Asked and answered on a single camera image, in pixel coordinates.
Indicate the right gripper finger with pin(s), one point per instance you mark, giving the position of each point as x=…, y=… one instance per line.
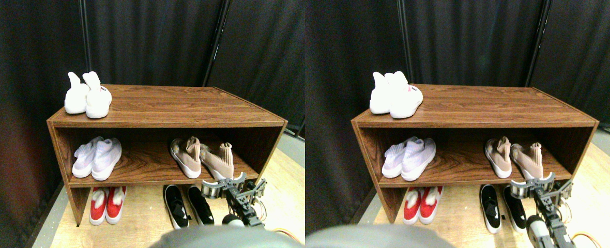
x=239, y=179
x=521, y=190
x=212, y=190
x=548, y=179

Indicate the beige shoe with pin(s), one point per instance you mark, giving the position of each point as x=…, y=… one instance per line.
x=527, y=163
x=186, y=159
x=218, y=163
x=499, y=159

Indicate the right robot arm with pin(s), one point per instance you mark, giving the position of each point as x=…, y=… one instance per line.
x=550, y=227
x=243, y=214

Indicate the brown shoe rack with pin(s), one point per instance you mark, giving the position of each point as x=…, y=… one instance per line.
x=181, y=108
x=491, y=108

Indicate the lilac shoe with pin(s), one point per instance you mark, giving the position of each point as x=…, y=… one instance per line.
x=418, y=160
x=106, y=160
x=392, y=163
x=82, y=163

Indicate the black curtain stand pole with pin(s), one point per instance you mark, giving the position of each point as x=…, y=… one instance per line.
x=538, y=44
x=86, y=41
x=216, y=44
x=405, y=41

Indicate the white shoe with red mark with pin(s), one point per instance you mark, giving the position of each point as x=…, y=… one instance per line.
x=97, y=104
x=406, y=104

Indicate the black bracket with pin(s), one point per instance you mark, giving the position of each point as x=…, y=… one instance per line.
x=257, y=190

